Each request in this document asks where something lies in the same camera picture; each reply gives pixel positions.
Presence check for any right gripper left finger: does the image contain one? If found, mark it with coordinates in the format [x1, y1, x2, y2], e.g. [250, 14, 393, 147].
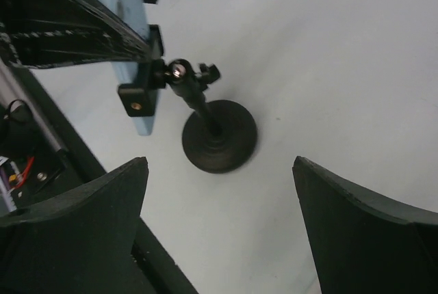
[1, 157, 149, 293]

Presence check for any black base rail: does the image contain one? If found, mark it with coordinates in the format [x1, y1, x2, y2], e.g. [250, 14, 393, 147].
[1, 66, 195, 293]

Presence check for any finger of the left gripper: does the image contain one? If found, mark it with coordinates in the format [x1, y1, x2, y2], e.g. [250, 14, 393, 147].
[0, 0, 151, 69]

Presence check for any phone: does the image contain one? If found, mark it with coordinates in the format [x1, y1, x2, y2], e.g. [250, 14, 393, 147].
[99, 0, 162, 135]

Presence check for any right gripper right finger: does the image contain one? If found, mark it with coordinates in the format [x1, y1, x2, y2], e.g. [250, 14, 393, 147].
[292, 157, 437, 293]

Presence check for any black round-base clamp stand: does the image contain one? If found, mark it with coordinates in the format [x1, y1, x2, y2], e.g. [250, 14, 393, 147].
[117, 25, 258, 174]

